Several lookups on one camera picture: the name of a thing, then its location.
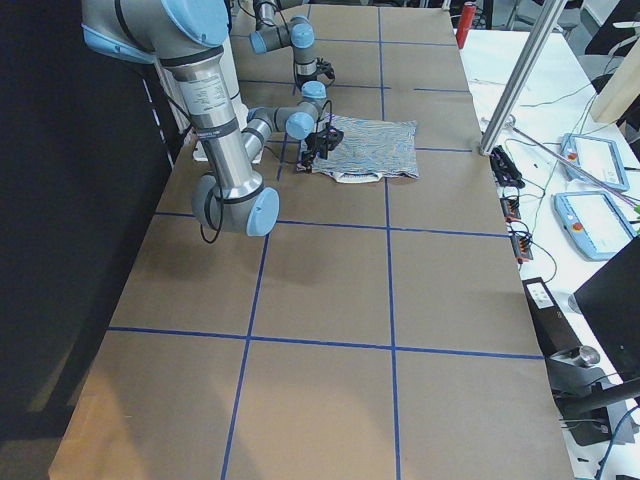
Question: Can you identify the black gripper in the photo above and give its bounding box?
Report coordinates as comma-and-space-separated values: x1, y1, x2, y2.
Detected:
293, 58, 335, 91
298, 124, 344, 168

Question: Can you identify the navy white striped polo shirt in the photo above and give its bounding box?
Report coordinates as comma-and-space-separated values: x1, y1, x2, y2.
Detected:
295, 114, 419, 184

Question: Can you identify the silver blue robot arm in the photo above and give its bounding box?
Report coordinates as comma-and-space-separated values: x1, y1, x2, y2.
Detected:
249, 1, 335, 89
82, 1, 335, 237

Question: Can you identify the red cylinder bottle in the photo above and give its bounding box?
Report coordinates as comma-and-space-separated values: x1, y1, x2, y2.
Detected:
455, 1, 477, 50

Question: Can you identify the black orange usb hub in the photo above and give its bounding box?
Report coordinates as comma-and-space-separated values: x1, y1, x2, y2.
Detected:
499, 196, 533, 265

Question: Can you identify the far blue teach pendant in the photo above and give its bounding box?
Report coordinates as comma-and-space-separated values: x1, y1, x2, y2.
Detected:
561, 133, 629, 192

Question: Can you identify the blue teach pendant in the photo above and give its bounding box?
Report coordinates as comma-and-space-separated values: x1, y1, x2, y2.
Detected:
553, 190, 636, 261
561, 133, 629, 192

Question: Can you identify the near blue teach pendant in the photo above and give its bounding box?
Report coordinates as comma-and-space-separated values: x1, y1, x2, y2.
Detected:
553, 190, 636, 261

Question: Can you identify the black box with white label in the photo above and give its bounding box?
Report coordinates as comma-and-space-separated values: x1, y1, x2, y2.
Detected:
522, 277, 582, 357

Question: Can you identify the black monitor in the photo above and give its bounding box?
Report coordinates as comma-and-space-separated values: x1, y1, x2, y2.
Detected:
574, 238, 640, 380

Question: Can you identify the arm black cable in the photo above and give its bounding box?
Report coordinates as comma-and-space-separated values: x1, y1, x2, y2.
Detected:
199, 99, 335, 245

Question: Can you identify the black camera clamp device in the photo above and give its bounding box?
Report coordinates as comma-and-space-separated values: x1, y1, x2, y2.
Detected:
489, 145, 526, 189

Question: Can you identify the aluminium frame post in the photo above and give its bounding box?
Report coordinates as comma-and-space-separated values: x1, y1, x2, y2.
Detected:
479, 0, 567, 155

